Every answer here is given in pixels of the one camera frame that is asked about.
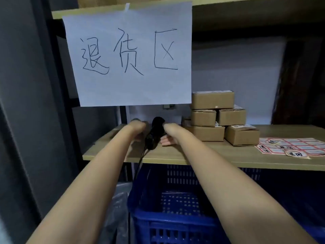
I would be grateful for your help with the person's right hand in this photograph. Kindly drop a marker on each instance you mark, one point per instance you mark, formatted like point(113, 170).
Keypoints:
point(170, 135)

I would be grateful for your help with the person's left hand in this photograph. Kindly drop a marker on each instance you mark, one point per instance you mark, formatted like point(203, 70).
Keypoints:
point(137, 127)

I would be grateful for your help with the person's right fingers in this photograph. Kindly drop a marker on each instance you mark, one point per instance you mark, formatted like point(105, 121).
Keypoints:
point(166, 141)

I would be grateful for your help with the black handheld barcode scanner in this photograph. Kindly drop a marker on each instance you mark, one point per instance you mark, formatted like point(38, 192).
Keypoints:
point(155, 132)

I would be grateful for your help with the person's left forearm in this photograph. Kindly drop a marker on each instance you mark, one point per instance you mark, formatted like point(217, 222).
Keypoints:
point(90, 188)

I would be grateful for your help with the person's right forearm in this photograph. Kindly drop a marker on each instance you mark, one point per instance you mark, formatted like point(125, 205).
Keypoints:
point(228, 193)

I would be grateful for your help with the flat cardboard box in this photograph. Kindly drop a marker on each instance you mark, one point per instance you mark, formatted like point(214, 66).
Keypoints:
point(207, 133)

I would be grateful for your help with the small cardboard box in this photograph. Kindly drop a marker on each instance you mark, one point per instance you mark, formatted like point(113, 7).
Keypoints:
point(203, 118)
point(232, 116)

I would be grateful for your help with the large cardboard box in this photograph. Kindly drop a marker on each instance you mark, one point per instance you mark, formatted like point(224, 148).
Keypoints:
point(212, 99)

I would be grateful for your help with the wooden metal shelf rack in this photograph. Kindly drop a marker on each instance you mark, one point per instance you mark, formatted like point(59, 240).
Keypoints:
point(228, 152)

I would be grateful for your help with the blue plastic crate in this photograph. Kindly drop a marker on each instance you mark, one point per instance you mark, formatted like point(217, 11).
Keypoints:
point(203, 205)

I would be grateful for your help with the cardboard box with white label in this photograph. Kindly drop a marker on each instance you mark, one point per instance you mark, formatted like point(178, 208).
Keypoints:
point(242, 135)

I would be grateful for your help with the clear plastic bag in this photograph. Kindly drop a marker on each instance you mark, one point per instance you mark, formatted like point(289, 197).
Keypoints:
point(116, 213)

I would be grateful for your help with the white handwritten paper sign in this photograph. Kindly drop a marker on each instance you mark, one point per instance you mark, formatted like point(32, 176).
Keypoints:
point(129, 55)

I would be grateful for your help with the red and white sticker sheet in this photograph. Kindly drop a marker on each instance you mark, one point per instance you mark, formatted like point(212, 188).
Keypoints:
point(294, 146)

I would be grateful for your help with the loose red white sticker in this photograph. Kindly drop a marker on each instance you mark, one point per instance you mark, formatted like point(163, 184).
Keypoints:
point(297, 153)

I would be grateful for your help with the white wall socket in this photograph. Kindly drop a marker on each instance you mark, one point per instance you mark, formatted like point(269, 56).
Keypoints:
point(168, 106)

